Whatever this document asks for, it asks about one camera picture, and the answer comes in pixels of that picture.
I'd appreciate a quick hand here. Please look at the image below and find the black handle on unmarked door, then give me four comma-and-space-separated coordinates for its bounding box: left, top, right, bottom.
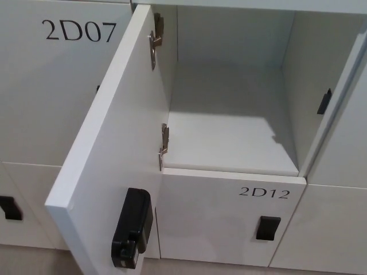
0, 195, 23, 221

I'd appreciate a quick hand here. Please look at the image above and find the black lock strike plate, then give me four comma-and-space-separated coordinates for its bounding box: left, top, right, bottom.
317, 88, 332, 115

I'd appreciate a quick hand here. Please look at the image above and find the white locker cabinet frame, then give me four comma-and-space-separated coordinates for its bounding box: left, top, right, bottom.
130, 0, 367, 178

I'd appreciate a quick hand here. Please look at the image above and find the black electronic lock box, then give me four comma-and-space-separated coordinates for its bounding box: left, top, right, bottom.
111, 187, 152, 268

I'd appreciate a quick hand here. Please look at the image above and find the white unmarked locker door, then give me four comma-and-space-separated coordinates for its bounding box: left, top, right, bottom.
0, 162, 68, 250

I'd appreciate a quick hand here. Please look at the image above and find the white open cabinet door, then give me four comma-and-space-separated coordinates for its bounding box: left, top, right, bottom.
44, 5, 164, 275

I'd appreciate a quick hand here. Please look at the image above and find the black handle on 2D12 door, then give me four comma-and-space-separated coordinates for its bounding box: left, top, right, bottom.
255, 215, 282, 241

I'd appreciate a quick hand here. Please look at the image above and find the large metal door hinge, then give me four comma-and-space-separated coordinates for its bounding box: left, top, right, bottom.
148, 13, 165, 70

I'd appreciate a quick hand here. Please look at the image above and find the white door marked 2D12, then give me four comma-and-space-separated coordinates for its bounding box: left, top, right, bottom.
155, 168, 307, 266

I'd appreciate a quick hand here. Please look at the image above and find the small metal door hinge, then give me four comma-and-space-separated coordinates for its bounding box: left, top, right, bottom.
158, 123, 170, 171

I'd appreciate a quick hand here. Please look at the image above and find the white door marked 2D07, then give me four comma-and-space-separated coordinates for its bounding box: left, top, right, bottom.
0, 0, 133, 168

